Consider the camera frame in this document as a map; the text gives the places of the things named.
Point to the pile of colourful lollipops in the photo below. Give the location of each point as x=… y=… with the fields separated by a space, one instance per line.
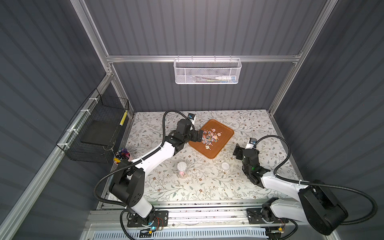
x=209 y=137

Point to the yellow tag on basket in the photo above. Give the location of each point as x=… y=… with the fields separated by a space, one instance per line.
x=124 y=116

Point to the pens in white basket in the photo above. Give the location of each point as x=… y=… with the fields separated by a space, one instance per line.
x=214 y=79

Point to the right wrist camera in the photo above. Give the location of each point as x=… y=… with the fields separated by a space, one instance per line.
x=251 y=143

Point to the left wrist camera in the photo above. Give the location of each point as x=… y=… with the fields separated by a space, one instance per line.
x=192 y=118

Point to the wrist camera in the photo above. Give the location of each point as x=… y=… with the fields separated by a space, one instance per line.
x=251 y=143
x=192 y=118

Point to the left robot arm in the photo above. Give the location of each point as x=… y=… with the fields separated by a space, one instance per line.
x=128 y=183

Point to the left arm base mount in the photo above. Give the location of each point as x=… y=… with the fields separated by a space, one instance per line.
x=154 y=219

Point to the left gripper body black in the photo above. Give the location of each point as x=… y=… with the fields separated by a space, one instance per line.
x=196 y=135

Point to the brown wooden tray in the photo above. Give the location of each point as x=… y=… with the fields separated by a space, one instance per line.
x=227 y=134

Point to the pink pen cup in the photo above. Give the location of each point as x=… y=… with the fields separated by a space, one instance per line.
x=122 y=154

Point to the black wire basket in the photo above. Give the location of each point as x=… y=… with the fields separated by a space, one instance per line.
x=94 y=134

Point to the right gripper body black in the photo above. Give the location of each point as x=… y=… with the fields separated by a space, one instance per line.
x=238 y=151

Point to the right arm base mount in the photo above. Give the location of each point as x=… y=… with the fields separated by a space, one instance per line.
x=263 y=216

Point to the white wire mesh basket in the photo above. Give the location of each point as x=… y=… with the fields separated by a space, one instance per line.
x=186 y=68

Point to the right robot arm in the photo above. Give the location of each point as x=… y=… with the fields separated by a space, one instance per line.
x=316 y=206

